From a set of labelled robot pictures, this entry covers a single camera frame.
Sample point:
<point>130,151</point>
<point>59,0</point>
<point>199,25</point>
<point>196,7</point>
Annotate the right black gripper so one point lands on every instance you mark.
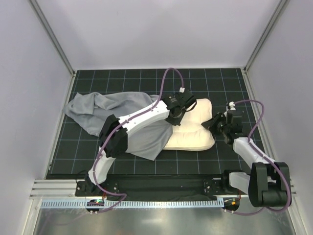
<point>212,123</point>

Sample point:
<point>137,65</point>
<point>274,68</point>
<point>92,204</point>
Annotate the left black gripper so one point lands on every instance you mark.
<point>178,117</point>

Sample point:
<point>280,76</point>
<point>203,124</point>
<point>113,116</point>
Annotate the cream white pillow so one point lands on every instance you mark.
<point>191,135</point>

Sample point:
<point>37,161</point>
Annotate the grey fabric pillowcase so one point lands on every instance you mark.
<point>91,110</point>

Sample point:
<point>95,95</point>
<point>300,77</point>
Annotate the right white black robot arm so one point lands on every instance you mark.
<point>268,183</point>

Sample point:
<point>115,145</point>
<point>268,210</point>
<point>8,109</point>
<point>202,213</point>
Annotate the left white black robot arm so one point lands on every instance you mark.
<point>116,131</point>

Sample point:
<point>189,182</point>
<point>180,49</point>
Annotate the black gridded cutting mat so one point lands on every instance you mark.
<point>76,150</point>

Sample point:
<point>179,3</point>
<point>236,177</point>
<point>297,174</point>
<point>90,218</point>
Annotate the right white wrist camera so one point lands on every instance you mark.
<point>230,106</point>

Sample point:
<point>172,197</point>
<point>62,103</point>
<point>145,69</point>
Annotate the slotted grey cable duct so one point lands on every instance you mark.
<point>103,204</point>

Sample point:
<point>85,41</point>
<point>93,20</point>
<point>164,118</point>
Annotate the right aluminium frame post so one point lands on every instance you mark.
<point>281,6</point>

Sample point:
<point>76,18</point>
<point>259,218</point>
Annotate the aluminium frame post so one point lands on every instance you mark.
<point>281,6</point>
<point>49,31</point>

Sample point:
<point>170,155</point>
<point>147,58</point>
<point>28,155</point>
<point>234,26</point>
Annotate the aluminium front rail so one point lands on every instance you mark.
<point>53,189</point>

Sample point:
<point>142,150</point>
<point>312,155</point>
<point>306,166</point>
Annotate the left aluminium frame post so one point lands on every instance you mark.
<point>49,31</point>

